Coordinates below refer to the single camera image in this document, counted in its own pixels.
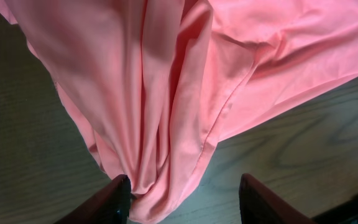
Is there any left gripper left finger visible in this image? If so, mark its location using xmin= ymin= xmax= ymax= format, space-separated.
xmin=55 ymin=174 xmax=131 ymax=224

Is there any pink t-shirt with brown print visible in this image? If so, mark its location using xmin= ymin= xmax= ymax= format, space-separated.
xmin=0 ymin=0 xmax=358 ymax=223

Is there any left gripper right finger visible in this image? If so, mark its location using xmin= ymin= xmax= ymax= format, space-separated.
xmin=239 ymin=174 xmax=316 ymax=224

